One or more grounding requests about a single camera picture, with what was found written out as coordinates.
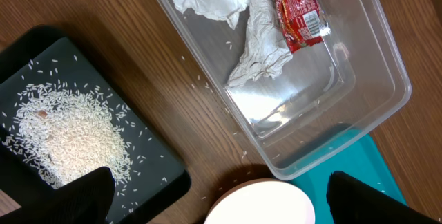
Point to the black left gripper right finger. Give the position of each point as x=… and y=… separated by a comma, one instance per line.
x=354, y=202

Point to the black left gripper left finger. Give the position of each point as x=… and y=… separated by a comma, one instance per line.
x=84, y=200

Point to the large white plate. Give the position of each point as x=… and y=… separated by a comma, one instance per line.
x=266, y=201

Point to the red snack wrapper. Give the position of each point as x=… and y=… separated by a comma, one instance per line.
x=302, y=23

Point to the clear plastic waste bin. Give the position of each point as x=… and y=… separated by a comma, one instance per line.
x=328, y=95

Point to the black waste tray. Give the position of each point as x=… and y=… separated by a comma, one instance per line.
x=45, y=55

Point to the teal plastic tray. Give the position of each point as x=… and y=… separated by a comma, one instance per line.
x=361, y=160

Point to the pile of rice grains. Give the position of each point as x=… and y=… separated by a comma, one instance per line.
x=62, y=136

